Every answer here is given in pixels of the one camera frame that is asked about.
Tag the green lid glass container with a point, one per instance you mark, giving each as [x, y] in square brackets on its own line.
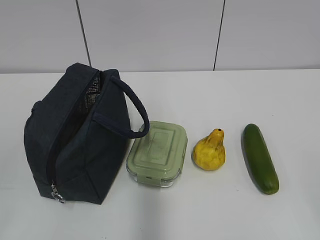
[157, 159]

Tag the yellow pear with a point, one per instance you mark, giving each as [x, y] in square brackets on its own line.
[209, 153]

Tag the dark navy lunch bag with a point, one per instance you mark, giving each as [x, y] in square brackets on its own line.
[76, 137]

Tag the green cucumber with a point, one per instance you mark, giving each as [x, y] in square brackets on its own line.
[258, 160]

